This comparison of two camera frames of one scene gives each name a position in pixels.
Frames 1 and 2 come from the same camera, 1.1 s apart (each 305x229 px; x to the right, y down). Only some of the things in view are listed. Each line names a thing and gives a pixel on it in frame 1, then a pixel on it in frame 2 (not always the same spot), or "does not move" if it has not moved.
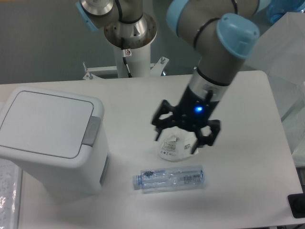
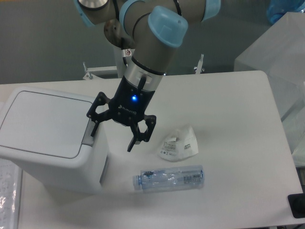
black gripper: (193, 111) -> (128, 105)
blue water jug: (276, 9) does not move
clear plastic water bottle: (162, 179) does not move
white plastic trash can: (58, 140) does not move
